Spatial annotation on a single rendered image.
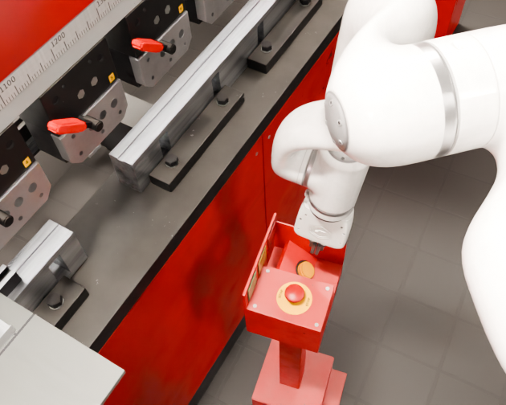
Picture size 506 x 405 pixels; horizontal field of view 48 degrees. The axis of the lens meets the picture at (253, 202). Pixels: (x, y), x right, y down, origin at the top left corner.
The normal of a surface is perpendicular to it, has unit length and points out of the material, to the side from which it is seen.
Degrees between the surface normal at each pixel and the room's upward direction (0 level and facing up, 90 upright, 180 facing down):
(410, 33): 72
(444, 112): 54
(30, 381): 0
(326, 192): 89
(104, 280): 0
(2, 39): 90
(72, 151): 90
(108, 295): 0
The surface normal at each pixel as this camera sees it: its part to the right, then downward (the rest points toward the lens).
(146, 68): 0.86, 0.40
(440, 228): -0.04, -0.56
